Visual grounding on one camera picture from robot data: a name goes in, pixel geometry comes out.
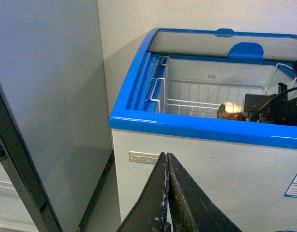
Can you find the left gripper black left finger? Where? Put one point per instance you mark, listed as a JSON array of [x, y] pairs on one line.
[[149, 213]]

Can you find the white blue chest freezer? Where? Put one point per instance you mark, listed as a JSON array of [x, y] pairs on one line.
[[248, 169]]

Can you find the white wire freezer basket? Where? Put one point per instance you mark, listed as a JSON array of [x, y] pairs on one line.
[[199, 87]]

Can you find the iced tea drink bottle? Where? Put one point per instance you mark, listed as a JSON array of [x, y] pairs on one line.
[[231, 111]]

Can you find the grey upright display fridge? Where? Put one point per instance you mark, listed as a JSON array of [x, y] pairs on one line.
[[54, 125]]

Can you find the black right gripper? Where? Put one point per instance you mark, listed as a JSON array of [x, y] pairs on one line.
[[272, 109]]

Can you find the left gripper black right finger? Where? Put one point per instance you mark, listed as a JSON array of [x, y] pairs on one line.
[[190, 208]]

